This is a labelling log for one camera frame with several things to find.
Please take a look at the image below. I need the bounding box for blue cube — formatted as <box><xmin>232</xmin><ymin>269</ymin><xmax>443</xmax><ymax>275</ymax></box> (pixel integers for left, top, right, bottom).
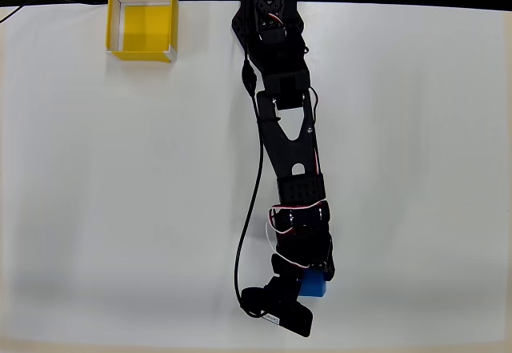
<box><xmin>298</xmin><ymin>269</ymin><xmax>329</xmax><ymax>299</ymax></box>

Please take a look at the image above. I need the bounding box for yellow box with white rim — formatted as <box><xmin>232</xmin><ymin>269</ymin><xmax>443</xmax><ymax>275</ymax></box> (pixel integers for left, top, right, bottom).
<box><xmin>105</xmin><ymin>0</ymin><xmax>179</xmax><ymax>65</ymax></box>

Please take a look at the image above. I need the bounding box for white servo wire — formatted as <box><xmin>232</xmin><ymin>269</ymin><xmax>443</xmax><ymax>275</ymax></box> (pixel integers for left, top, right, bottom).
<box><xmin>265</xmin><ymin>202</ymin><xmax>326</xmax><ymax>271</ymax></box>

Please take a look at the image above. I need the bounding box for black gripper-mounted camera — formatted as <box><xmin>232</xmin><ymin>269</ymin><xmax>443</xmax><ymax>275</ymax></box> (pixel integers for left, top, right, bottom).
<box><xmin>242</xmin><ymin>275</ymin><xmax>315</xmax><ymax>338</ymax></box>

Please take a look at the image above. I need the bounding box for black camera cable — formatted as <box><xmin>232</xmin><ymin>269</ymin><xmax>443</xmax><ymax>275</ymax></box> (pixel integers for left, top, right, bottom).
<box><xmin>234</xmin><ymin>40</ymin><xmax>268</xmax><ymax>319</ymax></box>

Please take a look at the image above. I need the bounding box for thin black cable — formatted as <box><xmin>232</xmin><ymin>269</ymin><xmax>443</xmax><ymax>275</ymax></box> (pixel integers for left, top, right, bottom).
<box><xmin>0</xmin><ymin>0</ymin><xmax>110</xmax><ymax>24</ymax></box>

